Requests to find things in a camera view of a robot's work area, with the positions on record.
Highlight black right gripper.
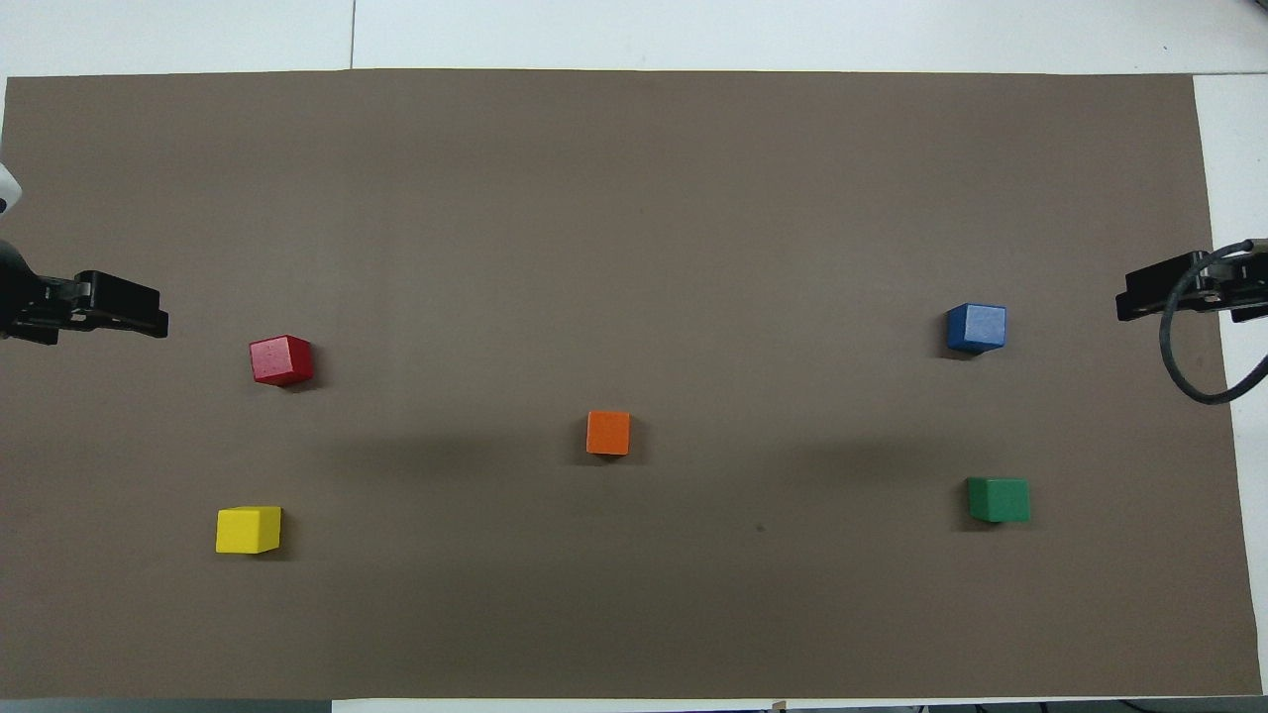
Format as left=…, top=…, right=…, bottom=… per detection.
left=1116, top=243, right=1268, bottom=324

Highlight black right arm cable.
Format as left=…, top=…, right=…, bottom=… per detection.
left=1160, top=239, right=1268, bottom=406

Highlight red wooden block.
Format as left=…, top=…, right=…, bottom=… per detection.
left=249, top=335, right=315, bottom=387

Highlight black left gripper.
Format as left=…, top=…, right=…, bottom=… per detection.
left=0, top=240, right=169, bottom=346

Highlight blue wooden block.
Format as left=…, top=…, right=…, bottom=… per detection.
left=946, top=303, right=1007, bottom=355

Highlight green wooden block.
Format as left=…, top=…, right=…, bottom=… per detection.
left=966, top=477, right=1031, bottom=524

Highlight brown table mat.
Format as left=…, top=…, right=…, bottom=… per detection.
left=0, top=67, right=1264, bottom=700

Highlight orange wooden block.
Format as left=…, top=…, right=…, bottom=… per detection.
left=585, top=410, right=632, bottom=457

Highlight yellow wooden block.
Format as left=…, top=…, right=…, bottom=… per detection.
left=215, top=506, right=282, bottom=556

